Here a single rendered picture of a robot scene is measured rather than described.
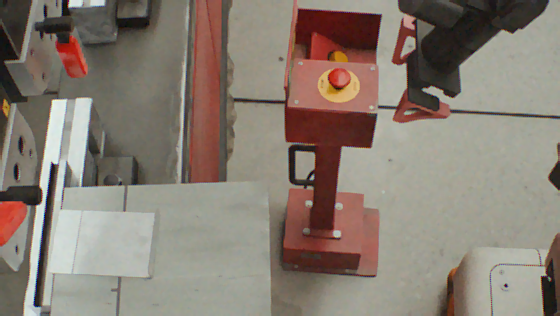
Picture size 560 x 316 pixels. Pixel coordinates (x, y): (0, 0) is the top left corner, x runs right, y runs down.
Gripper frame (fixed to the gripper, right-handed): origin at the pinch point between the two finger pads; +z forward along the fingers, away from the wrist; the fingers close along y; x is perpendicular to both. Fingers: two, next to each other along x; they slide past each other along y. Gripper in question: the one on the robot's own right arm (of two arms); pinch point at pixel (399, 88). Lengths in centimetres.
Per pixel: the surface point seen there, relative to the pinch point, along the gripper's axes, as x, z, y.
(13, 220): -45, -11, 36
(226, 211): -19.4, 9.4, 20.0
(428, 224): 64, 79, -26
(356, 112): 5.9, 21.6, -10.2
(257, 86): 18, 102, -69
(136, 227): -29.2, 14.2, 23.0
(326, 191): 23, 63, -17
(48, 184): -40.4, 20.4, 17.6
